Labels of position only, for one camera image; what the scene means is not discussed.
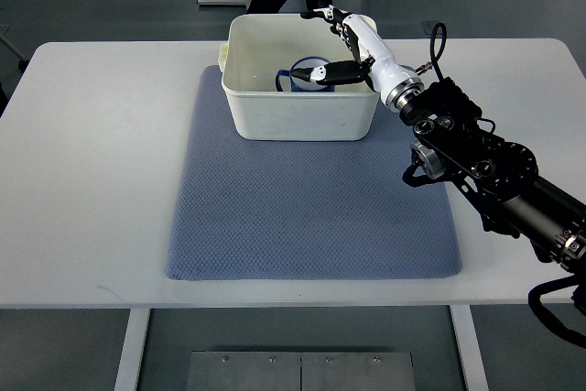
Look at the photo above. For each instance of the white table frame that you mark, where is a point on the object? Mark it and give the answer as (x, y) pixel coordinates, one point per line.
(462, 322)

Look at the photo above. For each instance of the blue grey textured mat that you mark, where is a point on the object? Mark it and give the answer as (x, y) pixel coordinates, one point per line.
(303, 210)

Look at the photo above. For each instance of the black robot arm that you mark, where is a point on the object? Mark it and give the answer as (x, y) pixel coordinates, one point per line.
(499, 179)

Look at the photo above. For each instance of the blue enamel mug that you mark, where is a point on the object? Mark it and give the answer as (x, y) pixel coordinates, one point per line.
(298, 85)

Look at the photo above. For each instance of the metal floor plate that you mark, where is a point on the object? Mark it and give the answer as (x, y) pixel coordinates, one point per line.
(300, 371)

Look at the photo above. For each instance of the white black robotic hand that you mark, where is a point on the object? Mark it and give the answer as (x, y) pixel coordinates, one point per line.
(373, 61)

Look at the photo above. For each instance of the white plastic box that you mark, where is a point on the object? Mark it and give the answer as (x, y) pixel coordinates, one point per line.
(258, 47)

